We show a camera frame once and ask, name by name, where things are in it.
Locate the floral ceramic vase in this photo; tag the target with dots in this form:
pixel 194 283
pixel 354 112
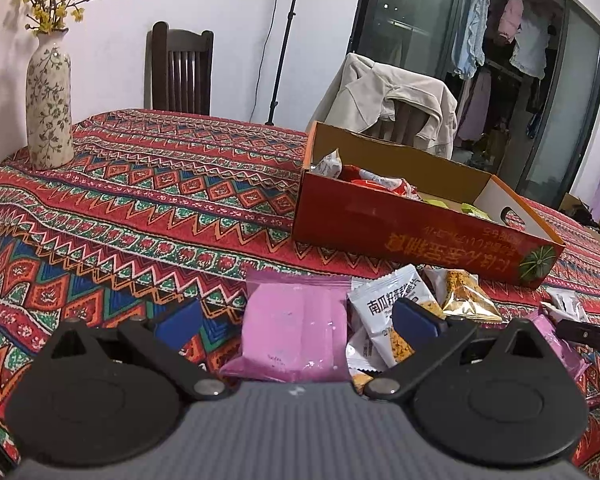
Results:
pixel 49 105

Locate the black light stand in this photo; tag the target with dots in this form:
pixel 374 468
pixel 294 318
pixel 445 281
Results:
pixel 285 45

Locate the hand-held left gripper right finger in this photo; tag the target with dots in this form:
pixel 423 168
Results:
pixel 415 320

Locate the brown cardboard carton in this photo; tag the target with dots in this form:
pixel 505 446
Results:
pixel 572 205

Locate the beige jacket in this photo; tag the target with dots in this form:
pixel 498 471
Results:
pixel 370 95

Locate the white cracker snack packet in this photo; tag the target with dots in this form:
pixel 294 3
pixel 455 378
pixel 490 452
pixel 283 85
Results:
pixel 380 300
pixel 465 295
pixel 362 355

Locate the patterned red tablecloth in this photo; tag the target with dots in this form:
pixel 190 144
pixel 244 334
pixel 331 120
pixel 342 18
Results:
pixel 130 220

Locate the dark wooden chair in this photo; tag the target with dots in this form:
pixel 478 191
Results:
pixel 180 70

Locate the silver snack packet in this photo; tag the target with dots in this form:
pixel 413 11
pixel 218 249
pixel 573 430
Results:
pixel 329 164

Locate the pink snack packet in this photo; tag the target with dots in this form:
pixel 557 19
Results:
pixel 562 355
pixel 290 325

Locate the large red snack packet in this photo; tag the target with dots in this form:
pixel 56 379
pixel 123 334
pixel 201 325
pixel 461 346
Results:
pixel 380 182

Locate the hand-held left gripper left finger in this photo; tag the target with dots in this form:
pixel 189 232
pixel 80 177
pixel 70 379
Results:
pixel 180 322

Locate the pink hanging garment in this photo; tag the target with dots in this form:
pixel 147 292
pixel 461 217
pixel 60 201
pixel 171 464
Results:
pixel 511 17

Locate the pale pink long garment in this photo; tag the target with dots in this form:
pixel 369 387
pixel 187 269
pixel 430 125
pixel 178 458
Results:
pixel 475 105

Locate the white hanging garment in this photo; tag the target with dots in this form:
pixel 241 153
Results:
pixel 530 45

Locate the red cardboard box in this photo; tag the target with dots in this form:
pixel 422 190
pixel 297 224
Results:
pixel 380 225

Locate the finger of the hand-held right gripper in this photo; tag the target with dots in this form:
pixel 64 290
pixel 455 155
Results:
pixel 592 337

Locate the glass sliding door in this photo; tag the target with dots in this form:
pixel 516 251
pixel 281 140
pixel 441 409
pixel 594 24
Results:
pixel 570 110

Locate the wooden chair under jacket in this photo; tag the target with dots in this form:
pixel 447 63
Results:
pixel 405 125

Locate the light blue hanging shirt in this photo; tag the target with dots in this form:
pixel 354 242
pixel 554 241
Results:
pixel 472 30

